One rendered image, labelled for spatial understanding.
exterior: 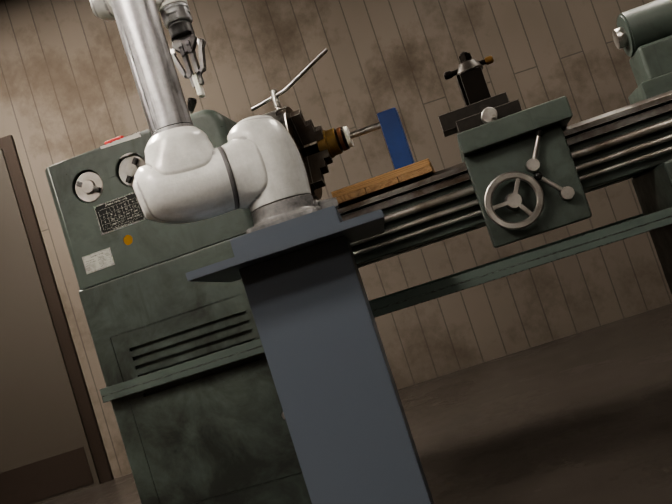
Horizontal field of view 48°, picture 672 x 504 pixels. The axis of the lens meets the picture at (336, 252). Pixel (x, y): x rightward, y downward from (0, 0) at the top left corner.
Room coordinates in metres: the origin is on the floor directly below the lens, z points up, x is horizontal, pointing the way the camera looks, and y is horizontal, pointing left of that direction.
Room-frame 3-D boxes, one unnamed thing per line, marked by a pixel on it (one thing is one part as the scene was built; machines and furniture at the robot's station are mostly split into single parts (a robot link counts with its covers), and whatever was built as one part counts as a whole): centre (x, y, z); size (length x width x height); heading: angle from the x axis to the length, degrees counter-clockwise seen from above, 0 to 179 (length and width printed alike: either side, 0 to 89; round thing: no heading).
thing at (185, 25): (2.30, 0.25, 1.53); 0.08 x 0.07 x 0.09; 80
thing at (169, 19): (2.30, 0.25, 1.60); 0.09 x 0.09 x 0.06
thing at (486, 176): (2.04, -0.55, 0.73); 0.27 x 0.12 x 0.27; 80
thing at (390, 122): (2.33, -0.29, 1.00); 0.08 x 0.06 x 0.23; 170
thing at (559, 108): (2.23, -0.60, 0.89); 0.53 x 0.30 x 0.06; 170
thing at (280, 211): (1.79, 0.07, 0.83); 0.22 x 0.18 x 0.06; 87
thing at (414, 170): (2.34, -0.22, 0.88); 0.36 x 0.30 x 0.04; 170
